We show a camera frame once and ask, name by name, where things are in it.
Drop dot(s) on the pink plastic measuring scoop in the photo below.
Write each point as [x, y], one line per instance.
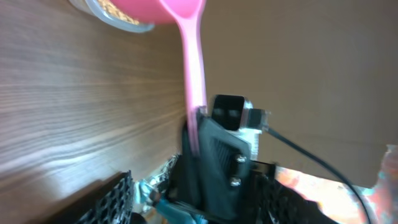
[187, 15]

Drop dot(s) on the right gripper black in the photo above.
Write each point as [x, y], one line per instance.
[223, 168]

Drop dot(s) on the yellow soybeans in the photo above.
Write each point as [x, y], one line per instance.
[111, 10]

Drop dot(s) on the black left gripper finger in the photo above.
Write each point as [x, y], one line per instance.
[111, 203]

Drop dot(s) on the clear plastic container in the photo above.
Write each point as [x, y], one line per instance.
[92, 7]

